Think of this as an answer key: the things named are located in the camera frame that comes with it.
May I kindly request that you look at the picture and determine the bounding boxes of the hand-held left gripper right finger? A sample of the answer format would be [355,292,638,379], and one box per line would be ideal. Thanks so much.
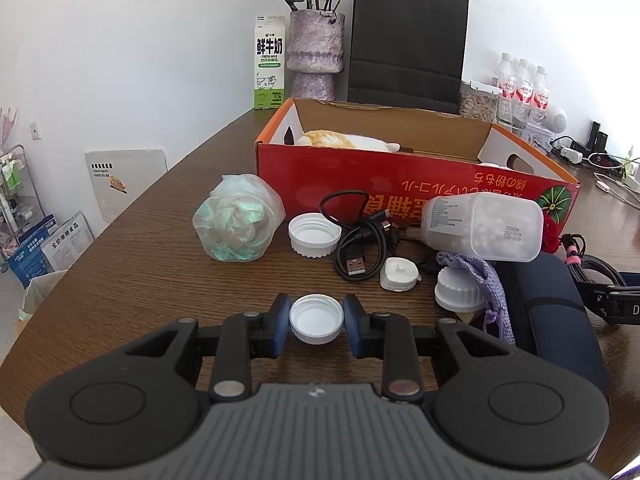
[342,294,506,402]

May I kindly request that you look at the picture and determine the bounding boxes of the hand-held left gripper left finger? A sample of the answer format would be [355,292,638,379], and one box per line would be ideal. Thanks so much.
[117,294,292,403]

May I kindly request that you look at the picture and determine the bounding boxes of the white plastic bottle cap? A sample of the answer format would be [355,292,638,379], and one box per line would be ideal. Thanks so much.
[289,294,346,346]

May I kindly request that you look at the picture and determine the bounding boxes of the black usb cable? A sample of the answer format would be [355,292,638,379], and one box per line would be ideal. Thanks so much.
[318,189,441,281]

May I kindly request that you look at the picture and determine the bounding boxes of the small white adapter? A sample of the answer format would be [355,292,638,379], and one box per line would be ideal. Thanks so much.
[379,257,420,292]

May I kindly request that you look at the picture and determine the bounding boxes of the navy blue case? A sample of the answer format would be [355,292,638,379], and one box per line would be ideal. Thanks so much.
[500,250,608,396]

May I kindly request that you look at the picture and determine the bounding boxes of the red knitted item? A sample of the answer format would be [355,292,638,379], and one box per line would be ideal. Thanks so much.
[542,212,561,255]

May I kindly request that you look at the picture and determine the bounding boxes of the white ribbed flanged lid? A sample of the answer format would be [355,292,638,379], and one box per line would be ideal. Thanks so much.
[434,265,488,312]

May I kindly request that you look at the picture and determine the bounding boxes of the green bundle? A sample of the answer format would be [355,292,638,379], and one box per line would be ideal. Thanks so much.
[192,173,287,263]

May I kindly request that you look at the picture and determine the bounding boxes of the purple knitted pouch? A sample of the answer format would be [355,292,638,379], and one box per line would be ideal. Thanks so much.
[436,251,516,346]

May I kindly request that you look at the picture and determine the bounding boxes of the red cardboard box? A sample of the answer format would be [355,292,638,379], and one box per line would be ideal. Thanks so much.
[255,97,582,238]

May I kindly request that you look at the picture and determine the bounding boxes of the white plastic pill bottle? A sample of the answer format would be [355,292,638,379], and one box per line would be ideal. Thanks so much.
[419,194,544,264]

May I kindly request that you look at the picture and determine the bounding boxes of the clear container of seeds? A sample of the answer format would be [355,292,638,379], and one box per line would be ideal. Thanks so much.
[457,80,502,123]

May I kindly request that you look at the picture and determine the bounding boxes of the black upright boxes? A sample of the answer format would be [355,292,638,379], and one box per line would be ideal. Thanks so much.
[587,121,608,153]

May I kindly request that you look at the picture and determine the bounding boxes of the white and orange plush toy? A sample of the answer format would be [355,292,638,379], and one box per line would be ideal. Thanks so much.
[294,130,401,153]

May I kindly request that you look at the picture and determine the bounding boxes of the white tin box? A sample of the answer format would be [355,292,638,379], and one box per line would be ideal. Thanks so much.
[520,125,553,151]

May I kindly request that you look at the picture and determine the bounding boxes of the white board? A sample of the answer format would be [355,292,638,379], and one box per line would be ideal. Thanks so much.
[85,149,168,223]

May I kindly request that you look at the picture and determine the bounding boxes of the water bottle with red label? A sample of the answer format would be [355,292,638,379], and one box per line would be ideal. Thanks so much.
[530,65,551,128]
[514,58,533,128]
[496,52,518,126]

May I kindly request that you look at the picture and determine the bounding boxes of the white printed box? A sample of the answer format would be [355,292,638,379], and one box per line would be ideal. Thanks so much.
[39,212,95,271]

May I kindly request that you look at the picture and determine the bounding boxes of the bin with pale bag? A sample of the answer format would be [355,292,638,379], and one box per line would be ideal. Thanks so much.
[17,270,68,323]

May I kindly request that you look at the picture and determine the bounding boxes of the blue cardboard box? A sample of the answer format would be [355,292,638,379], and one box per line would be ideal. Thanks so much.
[7,215,58,288]

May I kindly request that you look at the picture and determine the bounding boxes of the green and white milk carton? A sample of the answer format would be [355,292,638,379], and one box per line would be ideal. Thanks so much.
[254,15,287,110]

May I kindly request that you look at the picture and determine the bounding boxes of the purple textured vase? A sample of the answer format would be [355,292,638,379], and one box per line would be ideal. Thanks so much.
[288,9,346,102]

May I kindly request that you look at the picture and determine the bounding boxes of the black paper bag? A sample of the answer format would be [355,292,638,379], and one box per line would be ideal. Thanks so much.
[347,0,470,115]

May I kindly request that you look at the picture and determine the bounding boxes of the pink dried plant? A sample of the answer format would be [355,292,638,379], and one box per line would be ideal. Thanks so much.
[0,106,21,146]

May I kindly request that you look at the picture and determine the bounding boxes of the black braided cable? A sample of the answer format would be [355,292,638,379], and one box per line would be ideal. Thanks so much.
[560,232,631,291]

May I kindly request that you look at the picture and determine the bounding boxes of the white cable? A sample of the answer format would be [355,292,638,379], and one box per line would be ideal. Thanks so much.
[592,170,640,206]

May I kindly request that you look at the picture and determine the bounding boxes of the metal wire rack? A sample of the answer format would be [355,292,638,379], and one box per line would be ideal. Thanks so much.
[0,144,43,261]

